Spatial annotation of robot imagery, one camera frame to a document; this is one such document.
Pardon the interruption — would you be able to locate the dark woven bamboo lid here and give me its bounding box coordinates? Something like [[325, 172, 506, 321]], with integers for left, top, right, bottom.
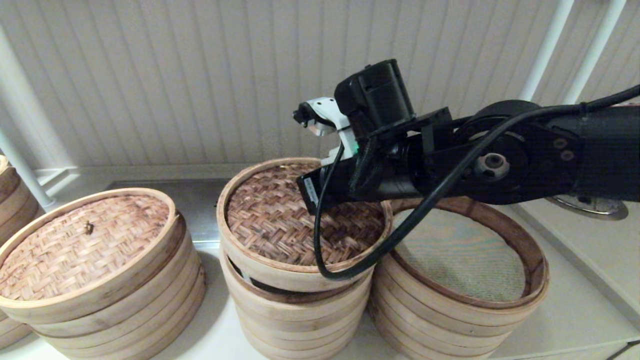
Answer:
[[216, 158, 394, 294]]

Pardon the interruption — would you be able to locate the beige steamer liner cloth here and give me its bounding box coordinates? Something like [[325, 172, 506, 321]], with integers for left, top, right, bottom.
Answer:
[[392, 206, 527, 303]]

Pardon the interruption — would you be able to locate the large bamboo steamer stack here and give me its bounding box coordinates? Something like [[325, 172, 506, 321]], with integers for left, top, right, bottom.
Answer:
[[369, 196, 550, 360], [0, 210, 207, 360]]

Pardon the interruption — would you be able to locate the small bamboo steamer stack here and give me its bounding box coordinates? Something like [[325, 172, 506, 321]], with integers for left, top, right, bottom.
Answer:
[[219, 245, 375, 360]]

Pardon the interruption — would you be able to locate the round steel lid black knob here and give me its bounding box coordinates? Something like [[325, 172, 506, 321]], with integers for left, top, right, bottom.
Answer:
[[545, 195, 629, 221]]

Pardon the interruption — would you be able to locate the light woven bamboo lid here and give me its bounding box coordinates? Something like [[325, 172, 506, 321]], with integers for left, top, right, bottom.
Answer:
[[0, 188, 181, 325]]

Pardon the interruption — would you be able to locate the black boxy motor housing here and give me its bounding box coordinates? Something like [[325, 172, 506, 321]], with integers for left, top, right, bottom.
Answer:
[[334, 59, 417, 140]]

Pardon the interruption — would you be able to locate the thick white column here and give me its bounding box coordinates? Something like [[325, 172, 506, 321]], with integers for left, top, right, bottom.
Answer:
[[0, 25, 76, 171]]

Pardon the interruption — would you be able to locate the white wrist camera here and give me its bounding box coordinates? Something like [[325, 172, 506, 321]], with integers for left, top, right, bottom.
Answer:
[[293, 96, 361, 166]]

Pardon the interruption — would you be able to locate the black camera cable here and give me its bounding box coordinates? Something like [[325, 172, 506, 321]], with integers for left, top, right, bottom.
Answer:
[[313, 84, 640, 281]]

